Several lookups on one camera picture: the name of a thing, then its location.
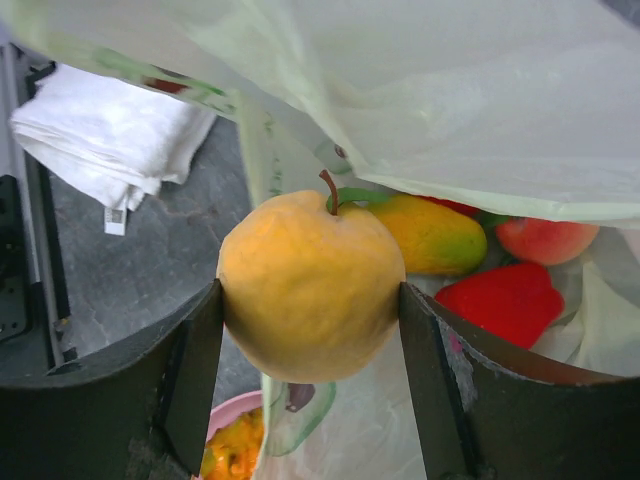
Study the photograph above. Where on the fake yellow pear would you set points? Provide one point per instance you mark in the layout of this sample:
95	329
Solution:
310	286

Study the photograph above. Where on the white folded towel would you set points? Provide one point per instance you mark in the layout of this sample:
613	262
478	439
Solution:
110	140

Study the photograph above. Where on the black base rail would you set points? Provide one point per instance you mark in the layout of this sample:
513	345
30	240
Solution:
34	299

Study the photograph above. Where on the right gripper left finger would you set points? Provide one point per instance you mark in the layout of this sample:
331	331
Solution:
136	409

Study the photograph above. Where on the fake red bell pepper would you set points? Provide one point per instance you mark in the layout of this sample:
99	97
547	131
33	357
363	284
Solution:
515	303

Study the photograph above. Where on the green avocado print plastic bag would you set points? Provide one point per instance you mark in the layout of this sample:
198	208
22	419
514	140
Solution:
526	108

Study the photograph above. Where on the fake pineapple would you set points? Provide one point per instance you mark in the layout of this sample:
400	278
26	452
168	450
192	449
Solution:
232	453

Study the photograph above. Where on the pink plate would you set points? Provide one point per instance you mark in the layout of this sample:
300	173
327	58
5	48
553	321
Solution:
228	411

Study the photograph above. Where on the fake red orange mango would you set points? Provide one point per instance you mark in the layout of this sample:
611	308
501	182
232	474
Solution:
463	209

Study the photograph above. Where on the fake peach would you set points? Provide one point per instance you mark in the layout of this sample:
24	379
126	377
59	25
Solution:
545	242

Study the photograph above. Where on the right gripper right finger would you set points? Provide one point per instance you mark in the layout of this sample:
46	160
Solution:
486	409

